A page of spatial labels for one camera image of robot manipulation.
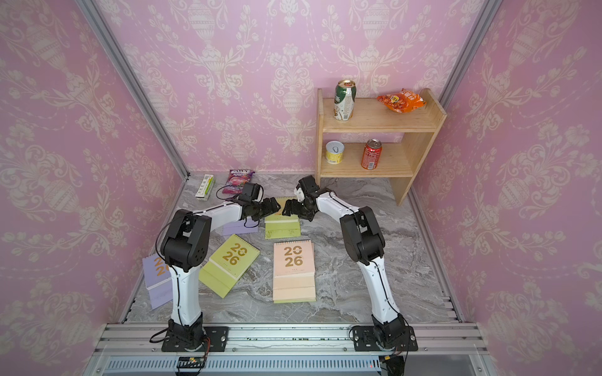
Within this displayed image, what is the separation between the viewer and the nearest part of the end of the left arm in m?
0.83

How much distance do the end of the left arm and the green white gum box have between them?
346 mm

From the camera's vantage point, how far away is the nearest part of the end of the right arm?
0.81 m
